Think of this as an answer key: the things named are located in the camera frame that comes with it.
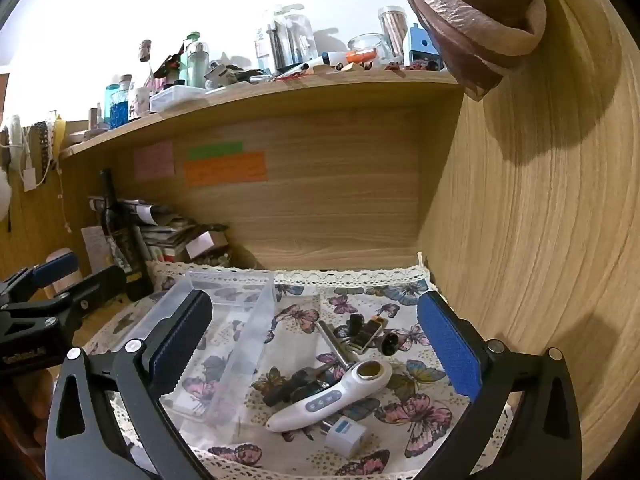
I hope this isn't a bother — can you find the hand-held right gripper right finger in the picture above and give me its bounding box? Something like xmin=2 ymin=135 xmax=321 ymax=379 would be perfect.
xmin=415 ymin=291 xmax=584 ymax=480

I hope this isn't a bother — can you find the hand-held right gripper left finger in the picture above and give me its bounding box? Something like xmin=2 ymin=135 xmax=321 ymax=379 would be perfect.
xmin=44 ymin=289 xmax=214 ymax=480

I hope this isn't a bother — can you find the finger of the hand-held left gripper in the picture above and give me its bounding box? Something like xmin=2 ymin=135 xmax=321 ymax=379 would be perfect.
xmin=30 ymin=265 xmax=127 ymax=322
xmin=0 ymin=252 xmax=81 ymax=307

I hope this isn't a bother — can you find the clear plastic box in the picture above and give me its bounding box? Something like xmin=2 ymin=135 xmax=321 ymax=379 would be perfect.
xmin=120 ymin=269 xmax=276 ymax=423

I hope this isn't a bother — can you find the silver metal cylinder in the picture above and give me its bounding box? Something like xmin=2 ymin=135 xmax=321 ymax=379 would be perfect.
xmin=315 ymin=321 xmax=358 ymax=367

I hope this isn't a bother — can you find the black tool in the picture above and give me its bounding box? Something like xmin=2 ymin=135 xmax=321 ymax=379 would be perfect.
xmin=262 ymin=365 xmax=333 ymax=406

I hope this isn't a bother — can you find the white handheld massager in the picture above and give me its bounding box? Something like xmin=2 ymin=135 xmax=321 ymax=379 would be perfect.
xmin=265 ymin=360 xmax=393 ymax=433

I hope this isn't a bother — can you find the white mug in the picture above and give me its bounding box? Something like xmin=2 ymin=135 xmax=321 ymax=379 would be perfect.
xmin=49 ymin=248 xmax=84 ymax=297

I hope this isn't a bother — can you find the white paper note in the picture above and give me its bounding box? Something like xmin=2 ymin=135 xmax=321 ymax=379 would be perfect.
xmin=81 ymin=226 xmax=113 ymax=276

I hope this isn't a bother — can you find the dark wine bottle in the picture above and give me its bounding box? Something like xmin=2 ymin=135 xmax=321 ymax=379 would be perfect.
xmin=97 ymin=169 xmax=153 ymax=301

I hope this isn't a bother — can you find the black round plug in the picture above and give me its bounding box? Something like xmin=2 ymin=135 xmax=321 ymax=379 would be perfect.
xmin=381 ymin=329 xmax=408 ymax=356

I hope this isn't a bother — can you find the black and yellow lighter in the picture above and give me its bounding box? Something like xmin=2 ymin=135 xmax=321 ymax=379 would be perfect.
xmin=350 ymin=316 xmax=386 ymax=353

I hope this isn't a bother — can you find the butterfly print lace tablecloth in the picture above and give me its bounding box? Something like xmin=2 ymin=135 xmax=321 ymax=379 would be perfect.
xmin=82 ymin=260 xmax=516 ymax=480

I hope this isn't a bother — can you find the stack of magazines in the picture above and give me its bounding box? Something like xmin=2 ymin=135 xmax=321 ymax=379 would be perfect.
xmin=90 ymin=195 xmax=231 ymax=266

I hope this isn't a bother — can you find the small white cardboard box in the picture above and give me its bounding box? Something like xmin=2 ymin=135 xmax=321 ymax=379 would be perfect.
xmin=185 ymin=230 xmax=228 ymax=261

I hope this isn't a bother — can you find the pink sticky note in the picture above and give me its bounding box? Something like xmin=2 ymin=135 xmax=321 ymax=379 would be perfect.
xmin=134 ymin=141 xmax=175 ymax=180

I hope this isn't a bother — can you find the white plug adapter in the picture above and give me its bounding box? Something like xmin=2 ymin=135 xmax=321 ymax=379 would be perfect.
xmin=320 ymin=416 xmax=368 ymax=458

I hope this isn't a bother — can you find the orange sticky note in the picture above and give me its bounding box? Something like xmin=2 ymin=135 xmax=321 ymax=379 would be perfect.
xmin=183 ymin=151 xmax=268 ymax=188

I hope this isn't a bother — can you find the blue bottle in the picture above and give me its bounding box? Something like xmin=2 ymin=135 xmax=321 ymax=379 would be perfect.
xmin=105 ymin=82 xmax=131 ymax=130

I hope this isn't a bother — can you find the green sticky note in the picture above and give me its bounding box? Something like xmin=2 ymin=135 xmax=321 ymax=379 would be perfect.
xmin=188 ymin=141 xmax=244 ymax=160

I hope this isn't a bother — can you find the clear lidded storage box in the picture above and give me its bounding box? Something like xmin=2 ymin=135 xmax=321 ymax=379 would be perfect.
xmin=149 ymin=85 xmax=206 ymax=113

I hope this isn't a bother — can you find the green bottle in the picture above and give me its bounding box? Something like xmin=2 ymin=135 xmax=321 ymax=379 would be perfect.
xmin=181 ymin=32 xmax=210 ymax=88

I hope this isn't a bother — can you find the wooden shelf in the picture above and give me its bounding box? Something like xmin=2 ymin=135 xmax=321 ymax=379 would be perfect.
xmin=57 ymin=67 xmax=466 ymax=161

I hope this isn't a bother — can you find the blue pencil sharpener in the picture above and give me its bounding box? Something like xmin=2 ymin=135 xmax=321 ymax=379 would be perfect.
xmin=402 ymin=25 xmax=443 ymax=68

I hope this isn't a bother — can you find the clear bag of brushes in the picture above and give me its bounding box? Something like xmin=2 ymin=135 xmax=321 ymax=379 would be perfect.
xmin=255 ymin=5 xmax=318 ymax=73

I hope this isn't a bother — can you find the white marker pen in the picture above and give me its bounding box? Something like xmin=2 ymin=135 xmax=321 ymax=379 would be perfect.
xmin=295 ymin=51 xmax=346 ymax=73

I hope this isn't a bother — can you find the glass bowl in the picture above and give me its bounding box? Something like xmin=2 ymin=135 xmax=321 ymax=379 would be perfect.
xmin=347 ymin=33 xmax=396 ymax=63

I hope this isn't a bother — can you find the glass jar of pencils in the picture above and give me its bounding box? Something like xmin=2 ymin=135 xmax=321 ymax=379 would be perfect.
xmin=377 ymin=6 xmax=408 ymax=61

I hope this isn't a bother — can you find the brown crumpled cloth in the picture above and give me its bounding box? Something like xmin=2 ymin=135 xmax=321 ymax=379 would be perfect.
xmin=399 ymin=0 xmax=548 ymax=102

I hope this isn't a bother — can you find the white charger with cable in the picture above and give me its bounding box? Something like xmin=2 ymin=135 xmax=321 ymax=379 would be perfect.
xmin=0 ymin=125 xmax=56 ymax=193

